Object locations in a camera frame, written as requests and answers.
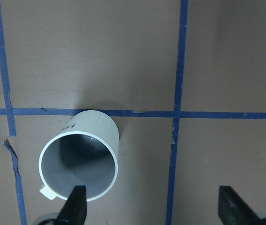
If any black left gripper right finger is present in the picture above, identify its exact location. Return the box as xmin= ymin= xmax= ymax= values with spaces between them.
xmin=218 ymin=186 xmax=266 ymax=225

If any white ribbed mug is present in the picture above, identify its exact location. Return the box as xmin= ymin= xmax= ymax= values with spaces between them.
xmin=38 ymin=110 xmax=119 ymax=202

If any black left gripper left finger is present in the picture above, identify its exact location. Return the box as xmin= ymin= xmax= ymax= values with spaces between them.
xmin=57 ymin=185 xmax=87 ymax=225

